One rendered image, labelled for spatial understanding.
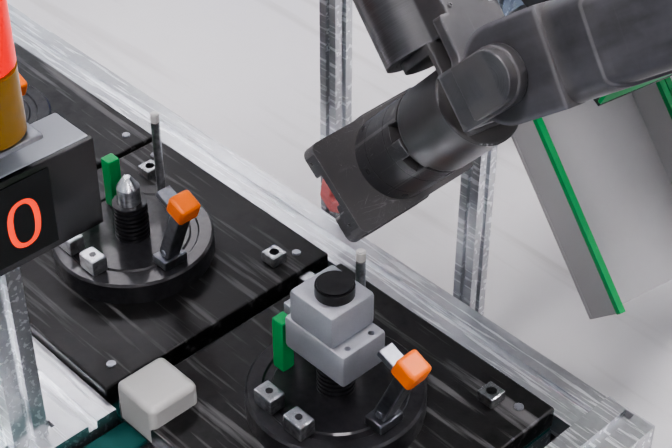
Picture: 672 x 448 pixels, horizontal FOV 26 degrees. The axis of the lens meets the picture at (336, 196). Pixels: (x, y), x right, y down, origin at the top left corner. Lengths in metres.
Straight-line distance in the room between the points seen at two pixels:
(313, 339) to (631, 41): 0.42
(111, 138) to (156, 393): 0.37
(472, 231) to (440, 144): 0.39
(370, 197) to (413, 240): 0.55
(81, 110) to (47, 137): 0.51
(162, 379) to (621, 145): 0.43
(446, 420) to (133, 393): 0.24
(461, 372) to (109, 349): 0.28
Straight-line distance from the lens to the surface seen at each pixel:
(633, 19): 0.74
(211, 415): 1.13
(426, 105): 0.84
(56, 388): 1.19
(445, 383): 1.16
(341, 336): 1.06
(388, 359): 1.04
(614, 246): 1.22
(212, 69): 1.72
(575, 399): 1.17
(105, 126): 1.44
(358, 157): 0.91
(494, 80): 0.78
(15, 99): 0.91
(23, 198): 0.95
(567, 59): 0.76
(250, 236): 1.29
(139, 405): 1.12
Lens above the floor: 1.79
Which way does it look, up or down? 38 degrees down
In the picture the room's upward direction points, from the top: straight up
